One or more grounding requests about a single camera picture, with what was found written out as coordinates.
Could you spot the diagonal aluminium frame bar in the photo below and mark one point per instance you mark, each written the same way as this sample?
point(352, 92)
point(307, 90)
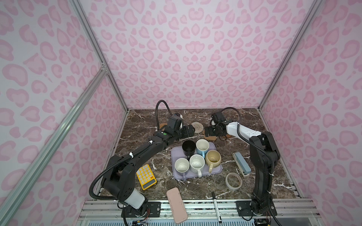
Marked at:
point(31, 175)

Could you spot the tan ceramic mug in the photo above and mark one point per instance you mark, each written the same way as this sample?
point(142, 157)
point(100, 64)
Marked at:
point(213, 159)

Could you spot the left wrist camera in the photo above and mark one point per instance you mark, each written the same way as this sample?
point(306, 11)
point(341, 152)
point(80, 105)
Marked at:
point(174, 122)

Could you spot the teal stapler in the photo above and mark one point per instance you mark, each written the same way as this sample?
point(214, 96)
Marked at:
point(242, 164)

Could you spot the woven rattan coaster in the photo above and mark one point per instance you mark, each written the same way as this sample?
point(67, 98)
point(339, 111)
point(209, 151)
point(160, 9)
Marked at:
point(163, 126)

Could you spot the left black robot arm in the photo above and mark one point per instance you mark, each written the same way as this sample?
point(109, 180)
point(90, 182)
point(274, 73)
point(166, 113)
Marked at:
point(119, 181)

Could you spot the lavender mug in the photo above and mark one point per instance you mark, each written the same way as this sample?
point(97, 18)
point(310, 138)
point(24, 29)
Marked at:
point(182, 166)

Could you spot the black mug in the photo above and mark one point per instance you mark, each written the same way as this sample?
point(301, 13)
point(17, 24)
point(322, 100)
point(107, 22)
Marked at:
point(189, 148)

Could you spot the light blue mug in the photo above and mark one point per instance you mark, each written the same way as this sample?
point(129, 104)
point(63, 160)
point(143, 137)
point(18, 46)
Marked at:
point(202, 147)

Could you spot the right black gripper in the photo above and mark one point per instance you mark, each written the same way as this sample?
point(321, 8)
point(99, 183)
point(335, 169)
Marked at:
point(210, 128)

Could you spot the white speckled mug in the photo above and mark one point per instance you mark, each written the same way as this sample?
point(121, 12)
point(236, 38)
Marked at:
point(197, 163)

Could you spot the multicolour woven round coaster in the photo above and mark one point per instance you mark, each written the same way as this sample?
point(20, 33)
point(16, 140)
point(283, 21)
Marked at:
point(198, 127)

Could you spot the lavender plastic tray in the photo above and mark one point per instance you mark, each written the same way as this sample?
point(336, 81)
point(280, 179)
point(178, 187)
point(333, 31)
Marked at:
point(177, 153)

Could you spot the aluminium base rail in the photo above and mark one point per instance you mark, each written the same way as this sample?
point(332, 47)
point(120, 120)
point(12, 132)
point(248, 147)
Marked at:
point(290, 212)

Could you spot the pink eraser case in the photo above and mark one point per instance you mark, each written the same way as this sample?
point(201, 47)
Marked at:
point(177, 205)

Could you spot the cork paw-shaped coaster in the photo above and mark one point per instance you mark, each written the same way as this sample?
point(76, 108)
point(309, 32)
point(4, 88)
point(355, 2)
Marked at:
point(211, 138)

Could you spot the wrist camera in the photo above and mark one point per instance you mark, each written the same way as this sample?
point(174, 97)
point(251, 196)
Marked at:
point(217, 118)
point(174, 122)

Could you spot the black marker pen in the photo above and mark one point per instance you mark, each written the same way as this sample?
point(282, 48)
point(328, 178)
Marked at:
point(216, 208)

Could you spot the yellow calculator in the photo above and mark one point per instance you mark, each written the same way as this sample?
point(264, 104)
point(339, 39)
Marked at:
point(146, 177)

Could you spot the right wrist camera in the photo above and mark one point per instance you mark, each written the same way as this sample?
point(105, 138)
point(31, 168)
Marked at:
point(217, 118)

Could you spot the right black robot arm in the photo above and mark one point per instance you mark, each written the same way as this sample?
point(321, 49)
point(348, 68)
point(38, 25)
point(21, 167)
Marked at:
point(264, 156)

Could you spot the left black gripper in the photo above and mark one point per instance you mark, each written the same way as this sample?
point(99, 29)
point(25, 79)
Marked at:
point(186, 133)

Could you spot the clear tape roll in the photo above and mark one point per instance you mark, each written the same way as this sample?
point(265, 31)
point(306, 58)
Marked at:
point(233, 181)

